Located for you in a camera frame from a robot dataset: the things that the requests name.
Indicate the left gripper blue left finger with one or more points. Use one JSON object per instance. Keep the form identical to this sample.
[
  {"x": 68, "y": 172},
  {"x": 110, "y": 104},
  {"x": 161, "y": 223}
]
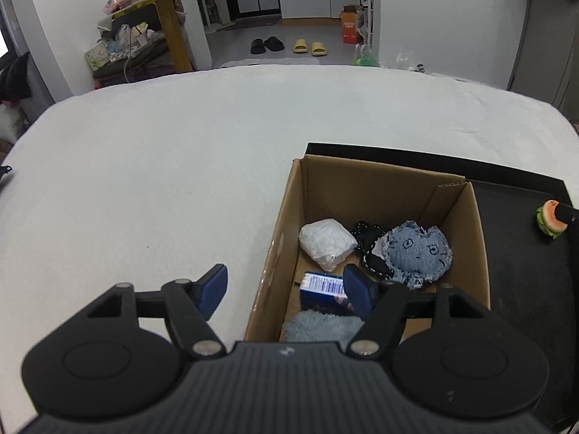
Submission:
[{"x": 186, "y": 307}]

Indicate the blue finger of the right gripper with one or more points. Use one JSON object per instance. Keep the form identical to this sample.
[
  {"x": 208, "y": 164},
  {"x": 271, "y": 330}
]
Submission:
[{"x": 566, "y": 213}]

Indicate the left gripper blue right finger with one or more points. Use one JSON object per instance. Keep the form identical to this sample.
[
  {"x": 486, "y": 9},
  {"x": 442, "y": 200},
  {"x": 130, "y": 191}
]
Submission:
[{"x": 384, "y": 307}]

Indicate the burger plush toy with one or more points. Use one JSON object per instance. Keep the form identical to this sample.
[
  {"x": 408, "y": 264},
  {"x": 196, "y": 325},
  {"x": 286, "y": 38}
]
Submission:
[{"x": 548, "y": 222}]

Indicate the blue denim plush toy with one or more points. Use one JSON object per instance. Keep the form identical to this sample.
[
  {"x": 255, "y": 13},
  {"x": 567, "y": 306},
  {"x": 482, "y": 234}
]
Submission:
[{"x": 416, "y": 257}]

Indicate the blue printed box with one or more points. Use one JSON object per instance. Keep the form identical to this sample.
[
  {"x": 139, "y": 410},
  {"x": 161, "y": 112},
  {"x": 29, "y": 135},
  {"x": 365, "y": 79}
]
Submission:
[{"x": 324, "y": 293}]

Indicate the black white stitched plush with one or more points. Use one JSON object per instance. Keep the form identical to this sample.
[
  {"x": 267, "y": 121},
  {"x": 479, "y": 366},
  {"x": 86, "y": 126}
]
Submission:
[{"x": 369, "y": 249}]

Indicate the grey pink plush toy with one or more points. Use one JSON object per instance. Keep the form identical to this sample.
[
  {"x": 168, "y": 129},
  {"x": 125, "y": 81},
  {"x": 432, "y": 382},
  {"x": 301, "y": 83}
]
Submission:
[{"x": 313, "y": 326}]

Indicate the white soft pouch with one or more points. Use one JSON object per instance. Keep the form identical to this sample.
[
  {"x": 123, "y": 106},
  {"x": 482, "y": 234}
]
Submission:
[{"x": 327, "y": 243}]

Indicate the brown cardboard box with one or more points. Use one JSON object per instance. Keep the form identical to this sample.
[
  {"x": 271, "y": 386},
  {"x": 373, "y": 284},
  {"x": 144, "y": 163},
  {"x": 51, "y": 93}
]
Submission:
[{"x": 368, "y": 199}]

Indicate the black shallow tray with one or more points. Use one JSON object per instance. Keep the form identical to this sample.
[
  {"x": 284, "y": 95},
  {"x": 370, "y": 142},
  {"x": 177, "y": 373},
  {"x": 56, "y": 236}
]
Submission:
[{"x": 533, "y": 278}]

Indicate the white table cloth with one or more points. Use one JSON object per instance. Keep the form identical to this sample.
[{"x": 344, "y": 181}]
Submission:
[{"x": 151, "y": 181}]

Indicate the green plastic bag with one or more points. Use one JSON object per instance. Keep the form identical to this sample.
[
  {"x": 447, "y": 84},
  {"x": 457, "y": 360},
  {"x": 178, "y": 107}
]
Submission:
[{"x": 363, "y": 57}]

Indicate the pile of clutter under table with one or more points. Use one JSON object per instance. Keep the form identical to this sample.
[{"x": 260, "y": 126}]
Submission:
[{"x": 134, "y": 53}]

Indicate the yellow slipper right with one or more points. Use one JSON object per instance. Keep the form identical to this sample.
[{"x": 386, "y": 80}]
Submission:
[{"x": 318, "y": 49}]

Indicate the yellow slipper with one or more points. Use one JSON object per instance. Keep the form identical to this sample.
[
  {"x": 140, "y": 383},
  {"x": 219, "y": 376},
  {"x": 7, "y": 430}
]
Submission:
[
  {"x": 300, "y": 47},
  {"x": 318, "y": 49}
]

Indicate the black slipper left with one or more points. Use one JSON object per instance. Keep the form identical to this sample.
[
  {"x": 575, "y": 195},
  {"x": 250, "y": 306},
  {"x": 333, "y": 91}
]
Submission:
[{"x": 257, "y": 47}]

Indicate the black slipper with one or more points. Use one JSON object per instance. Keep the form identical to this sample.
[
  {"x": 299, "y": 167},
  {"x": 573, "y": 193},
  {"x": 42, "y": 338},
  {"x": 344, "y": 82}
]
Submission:
[
  {"x": 273, "y": 44},
  {"x": 257, "y": 47}
]

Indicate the yellow slipper left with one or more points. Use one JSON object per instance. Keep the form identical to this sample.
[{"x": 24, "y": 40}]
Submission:
[{"x": 300, "y": 47}]

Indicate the black slipper right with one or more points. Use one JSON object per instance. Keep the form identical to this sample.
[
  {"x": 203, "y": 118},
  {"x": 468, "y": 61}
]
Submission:
[{"x": 273, "y": 44}]

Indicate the orange cardboard box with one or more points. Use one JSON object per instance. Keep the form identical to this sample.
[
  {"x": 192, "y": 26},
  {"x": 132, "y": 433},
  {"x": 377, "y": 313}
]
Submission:
[{"x": 351, "y": 22}]

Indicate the yellow wooden side table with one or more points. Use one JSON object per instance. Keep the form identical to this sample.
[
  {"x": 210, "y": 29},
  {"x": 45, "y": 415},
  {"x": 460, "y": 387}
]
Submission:
[{"x": 168, "y": 16}]

